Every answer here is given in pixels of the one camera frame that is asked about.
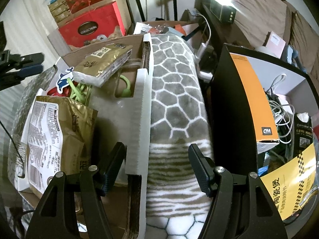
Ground gold snack bag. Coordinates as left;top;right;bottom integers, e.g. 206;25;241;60
28;96;98;197

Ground red orange cable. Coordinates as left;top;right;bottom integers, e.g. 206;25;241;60
46;86;72;98

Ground lime green cable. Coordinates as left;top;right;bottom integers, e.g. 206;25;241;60
66;74;133;105

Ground bright lamp clock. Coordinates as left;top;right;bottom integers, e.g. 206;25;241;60
210;0;237;24

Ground brown cardboard clutter box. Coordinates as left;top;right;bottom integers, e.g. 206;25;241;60
133;21;201;41

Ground blue fish sticker pack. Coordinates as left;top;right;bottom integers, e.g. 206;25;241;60
56;67;74;94

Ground pink box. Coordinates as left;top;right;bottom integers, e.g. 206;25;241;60
264;31;286;58

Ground black storage cube shelf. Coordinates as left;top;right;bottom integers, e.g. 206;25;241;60
209;43;319;234

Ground small gold tissue pack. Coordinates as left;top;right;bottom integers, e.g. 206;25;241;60
72;43;132;87

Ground grey white patterned blanket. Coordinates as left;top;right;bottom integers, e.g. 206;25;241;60
6;34;215;239

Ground white charger cables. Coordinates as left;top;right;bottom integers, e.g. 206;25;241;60
264;73;296;145

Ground red collection gift bag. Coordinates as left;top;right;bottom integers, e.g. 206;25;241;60
59;2;126;48

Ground yellow black book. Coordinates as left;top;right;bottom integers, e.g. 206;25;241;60
261;144;317;220

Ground white power adapter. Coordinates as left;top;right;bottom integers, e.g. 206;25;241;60
196;43;214;59

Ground clear phone case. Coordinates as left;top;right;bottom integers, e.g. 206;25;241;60
89;59;151;187

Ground cardboard organizer box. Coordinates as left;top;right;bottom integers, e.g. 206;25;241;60
13;34;154;238

